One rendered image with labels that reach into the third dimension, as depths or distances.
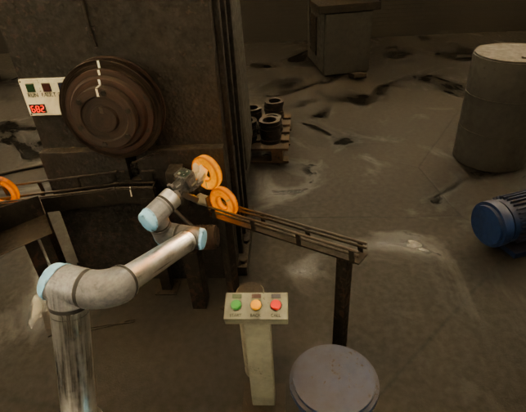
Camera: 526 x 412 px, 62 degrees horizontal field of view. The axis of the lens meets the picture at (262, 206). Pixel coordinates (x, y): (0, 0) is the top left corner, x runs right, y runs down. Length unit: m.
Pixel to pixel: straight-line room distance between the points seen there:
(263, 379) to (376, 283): 1.02
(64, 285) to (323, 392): 0.93
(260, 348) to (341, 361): 0.32
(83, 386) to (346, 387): 0.87
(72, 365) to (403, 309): 1.71
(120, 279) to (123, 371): 1.09
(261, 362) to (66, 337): 0.79
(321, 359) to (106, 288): 0.84
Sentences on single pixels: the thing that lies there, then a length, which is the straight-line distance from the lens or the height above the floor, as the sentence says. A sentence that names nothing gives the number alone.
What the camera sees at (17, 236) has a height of 0.60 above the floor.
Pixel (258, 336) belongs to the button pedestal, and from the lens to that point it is 1.78.
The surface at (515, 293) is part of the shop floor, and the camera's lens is 2.87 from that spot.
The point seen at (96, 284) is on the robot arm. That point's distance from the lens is 1.35.
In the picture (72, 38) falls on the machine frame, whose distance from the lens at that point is 2.30.
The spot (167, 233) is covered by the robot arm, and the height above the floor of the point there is 0.77.
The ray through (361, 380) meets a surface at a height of 0.43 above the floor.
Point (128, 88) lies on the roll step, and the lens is 2.07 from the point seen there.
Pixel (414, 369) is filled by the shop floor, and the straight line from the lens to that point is 2.33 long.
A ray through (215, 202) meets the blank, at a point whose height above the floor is 0.70.
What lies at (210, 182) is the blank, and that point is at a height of 0.87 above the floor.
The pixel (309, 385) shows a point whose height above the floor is 0.43.
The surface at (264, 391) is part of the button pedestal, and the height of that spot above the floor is 0.11.
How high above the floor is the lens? 1.82
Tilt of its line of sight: 33 degrees down
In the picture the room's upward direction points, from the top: 4 degrees counter-clockwise
